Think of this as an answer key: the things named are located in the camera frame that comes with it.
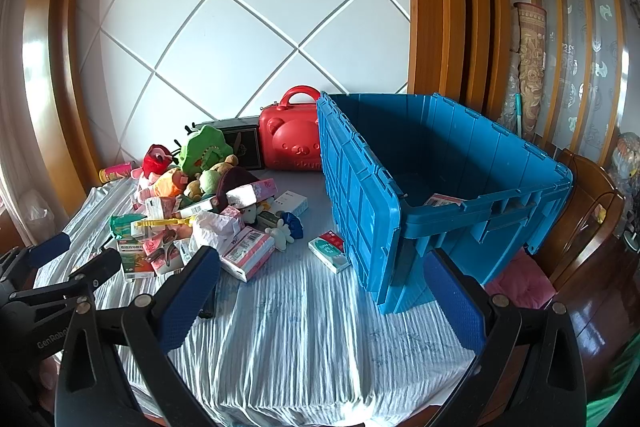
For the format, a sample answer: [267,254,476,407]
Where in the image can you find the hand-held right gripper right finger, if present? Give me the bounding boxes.
[423,248,587,427]

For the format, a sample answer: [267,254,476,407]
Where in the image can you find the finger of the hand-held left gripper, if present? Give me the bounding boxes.
[7,248,124,308]
[0,232,71,292]

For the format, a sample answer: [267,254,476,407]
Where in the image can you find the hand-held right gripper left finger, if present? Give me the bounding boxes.
[56,246,223,427]

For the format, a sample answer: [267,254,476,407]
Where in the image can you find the green orange medicine box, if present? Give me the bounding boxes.
[117,241,155,283]

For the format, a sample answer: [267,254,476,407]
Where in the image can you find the blue plastic crate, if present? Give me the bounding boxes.
[316,91,574,315]

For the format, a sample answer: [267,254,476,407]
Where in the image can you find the clear plastic bag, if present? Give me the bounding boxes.
[21,190,57,228]

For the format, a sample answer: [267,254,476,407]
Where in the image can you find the green plastic packet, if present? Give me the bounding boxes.
[110,214,152,242]

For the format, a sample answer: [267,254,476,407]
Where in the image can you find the yellow plastic tongs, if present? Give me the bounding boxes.
[131,216,194,232]

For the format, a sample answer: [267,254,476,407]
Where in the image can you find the pink cushion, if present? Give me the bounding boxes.
[484,251,557,309]

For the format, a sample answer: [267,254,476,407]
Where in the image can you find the crumpled white plastic bag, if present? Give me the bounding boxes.
[191,211,244,258]

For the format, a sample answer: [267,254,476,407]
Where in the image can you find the pink yellow snack can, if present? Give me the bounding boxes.
[98,160,137,184]

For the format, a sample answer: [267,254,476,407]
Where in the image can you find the orange white barcode box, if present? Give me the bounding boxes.
[175,197,219,219]

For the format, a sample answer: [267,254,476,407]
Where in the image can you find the pink white box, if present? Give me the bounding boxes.
[425,194,467,208]

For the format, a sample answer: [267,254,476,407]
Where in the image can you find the pink pig plush orange dress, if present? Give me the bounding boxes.
[134,167,190,208]

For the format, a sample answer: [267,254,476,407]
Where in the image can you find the small white doll plush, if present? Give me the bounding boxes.
[239,201,272,226]

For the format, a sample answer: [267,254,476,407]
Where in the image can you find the small white bunny plush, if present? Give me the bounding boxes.
[264,226,297,254]

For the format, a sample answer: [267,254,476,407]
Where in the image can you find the small green white box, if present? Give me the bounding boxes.
[256,211,285,230]

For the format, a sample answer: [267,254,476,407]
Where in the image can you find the white crinkled table cloth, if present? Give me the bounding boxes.
[32,167,481,410]

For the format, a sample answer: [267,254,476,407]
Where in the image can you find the red plush toy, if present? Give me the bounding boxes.
[142,144,174,178]

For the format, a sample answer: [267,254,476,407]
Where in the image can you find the light green round plush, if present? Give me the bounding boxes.
[199,170,222,194]

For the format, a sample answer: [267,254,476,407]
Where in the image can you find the pink pig plush blue dress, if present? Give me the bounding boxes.
[279,211,305,239]

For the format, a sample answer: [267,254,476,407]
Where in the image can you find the dark maroon plush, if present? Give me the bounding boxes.
[215,167,264,204]

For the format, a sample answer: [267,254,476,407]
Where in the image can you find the green red white box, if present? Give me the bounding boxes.
[307,231,352,274]

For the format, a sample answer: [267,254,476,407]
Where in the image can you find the brown bear plush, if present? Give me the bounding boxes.
[184,154,240,202]

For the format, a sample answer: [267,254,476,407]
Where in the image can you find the green dinosaur plush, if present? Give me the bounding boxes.
[179,124,228,176]

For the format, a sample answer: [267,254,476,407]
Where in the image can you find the wooden chair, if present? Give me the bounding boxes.
[530,148,627,308]

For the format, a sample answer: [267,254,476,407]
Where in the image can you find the green bug plush with antennae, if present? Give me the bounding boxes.
[172,122,197,155]

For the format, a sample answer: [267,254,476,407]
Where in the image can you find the black gift box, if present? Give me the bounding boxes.
[194,122,264,171]

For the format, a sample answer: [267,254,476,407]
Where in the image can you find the green cloth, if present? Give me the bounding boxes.
[585,342,640,427]

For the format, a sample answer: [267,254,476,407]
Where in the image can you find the red bear-shaped case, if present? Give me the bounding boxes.
[258,86,321,171]

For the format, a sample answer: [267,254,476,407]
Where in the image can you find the colourful bag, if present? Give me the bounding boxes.
[611,132,640,180]

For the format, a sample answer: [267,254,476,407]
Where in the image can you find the rolled patterned mat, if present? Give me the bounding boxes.
[509,1,548,140]

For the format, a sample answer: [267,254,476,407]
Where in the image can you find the wooden glass partition screen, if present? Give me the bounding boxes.
[515,0,640,153]

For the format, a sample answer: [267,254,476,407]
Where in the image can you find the wooden wall column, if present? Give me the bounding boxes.
[404,0,518,118]
[22,0,118,208]

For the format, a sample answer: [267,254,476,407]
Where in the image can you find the teal mop handle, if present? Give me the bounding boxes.
[514,93,527,139]

